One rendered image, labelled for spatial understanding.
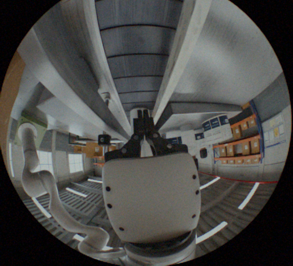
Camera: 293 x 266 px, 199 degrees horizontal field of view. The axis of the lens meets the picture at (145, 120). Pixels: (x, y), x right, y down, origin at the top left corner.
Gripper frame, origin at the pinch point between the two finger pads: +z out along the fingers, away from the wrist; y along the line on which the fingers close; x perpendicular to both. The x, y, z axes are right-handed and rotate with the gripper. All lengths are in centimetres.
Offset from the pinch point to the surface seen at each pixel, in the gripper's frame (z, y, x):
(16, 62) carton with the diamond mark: -0.5, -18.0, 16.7
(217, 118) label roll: 11.0, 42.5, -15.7
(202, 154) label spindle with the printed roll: 2, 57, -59
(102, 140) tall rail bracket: 1.2, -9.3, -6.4
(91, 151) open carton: 53, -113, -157
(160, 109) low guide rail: 3.3, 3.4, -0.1
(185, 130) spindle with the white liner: 13.3, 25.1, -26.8
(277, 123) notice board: -62, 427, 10
